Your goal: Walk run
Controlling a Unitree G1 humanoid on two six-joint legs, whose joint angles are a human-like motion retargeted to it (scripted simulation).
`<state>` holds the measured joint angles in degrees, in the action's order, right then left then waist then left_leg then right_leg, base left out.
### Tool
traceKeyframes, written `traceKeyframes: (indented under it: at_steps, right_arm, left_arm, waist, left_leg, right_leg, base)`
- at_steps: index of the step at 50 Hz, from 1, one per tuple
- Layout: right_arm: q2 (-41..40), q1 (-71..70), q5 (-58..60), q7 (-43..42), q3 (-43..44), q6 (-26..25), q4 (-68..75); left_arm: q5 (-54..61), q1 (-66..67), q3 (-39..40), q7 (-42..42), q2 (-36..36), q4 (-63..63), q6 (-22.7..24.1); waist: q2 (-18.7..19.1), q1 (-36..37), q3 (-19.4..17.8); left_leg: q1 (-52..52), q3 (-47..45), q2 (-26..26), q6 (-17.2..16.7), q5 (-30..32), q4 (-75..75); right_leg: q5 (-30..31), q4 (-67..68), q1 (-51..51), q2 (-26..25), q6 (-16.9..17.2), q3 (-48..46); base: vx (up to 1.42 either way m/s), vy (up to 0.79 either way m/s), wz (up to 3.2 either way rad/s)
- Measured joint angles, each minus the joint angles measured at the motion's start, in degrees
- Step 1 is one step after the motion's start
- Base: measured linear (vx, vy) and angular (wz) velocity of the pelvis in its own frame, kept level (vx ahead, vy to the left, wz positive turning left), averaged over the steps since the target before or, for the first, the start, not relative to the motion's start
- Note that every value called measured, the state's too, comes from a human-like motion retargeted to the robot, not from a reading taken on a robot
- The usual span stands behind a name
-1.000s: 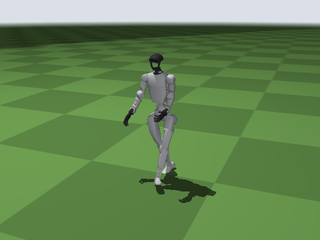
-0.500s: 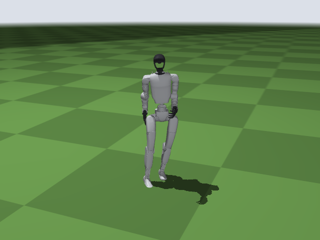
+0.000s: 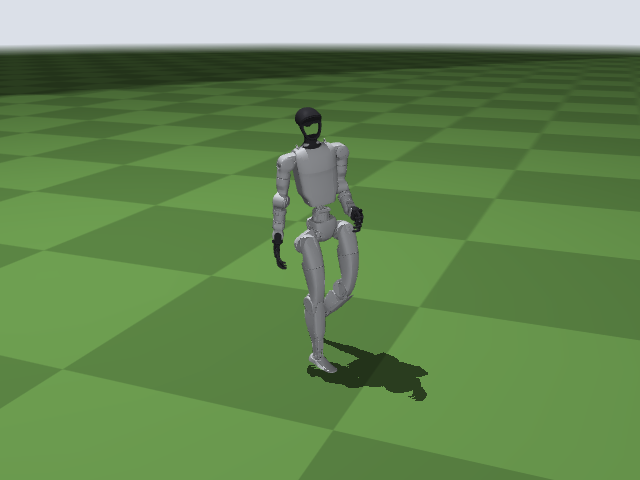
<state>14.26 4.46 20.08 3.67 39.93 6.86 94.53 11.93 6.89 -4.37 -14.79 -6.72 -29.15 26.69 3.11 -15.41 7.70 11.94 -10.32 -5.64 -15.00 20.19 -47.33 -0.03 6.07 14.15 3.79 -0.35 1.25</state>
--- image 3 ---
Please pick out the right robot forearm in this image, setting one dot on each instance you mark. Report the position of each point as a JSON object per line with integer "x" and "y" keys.
{"x": 278, "y": 220}

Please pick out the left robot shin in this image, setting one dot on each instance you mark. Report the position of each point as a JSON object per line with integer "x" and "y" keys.
{"x": 333, "y": 302}

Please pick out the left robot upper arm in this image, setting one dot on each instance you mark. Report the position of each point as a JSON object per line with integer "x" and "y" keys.
{"x": 342, "y": 153}

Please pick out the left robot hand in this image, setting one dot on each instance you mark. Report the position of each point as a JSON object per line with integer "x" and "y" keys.
{"x": 357, "y": 216}

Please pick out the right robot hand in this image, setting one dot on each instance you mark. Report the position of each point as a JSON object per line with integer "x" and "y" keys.
{"x": 277, "y": 241}

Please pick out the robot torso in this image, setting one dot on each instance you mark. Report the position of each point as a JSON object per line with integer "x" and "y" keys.
{"x": 316, "y": 179}

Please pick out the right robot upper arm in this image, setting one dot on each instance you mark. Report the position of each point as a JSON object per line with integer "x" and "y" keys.
{"x": 285, "y": 164}

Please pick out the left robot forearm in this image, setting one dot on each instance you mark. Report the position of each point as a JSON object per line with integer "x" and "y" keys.
{"x": 345, "y": 198}

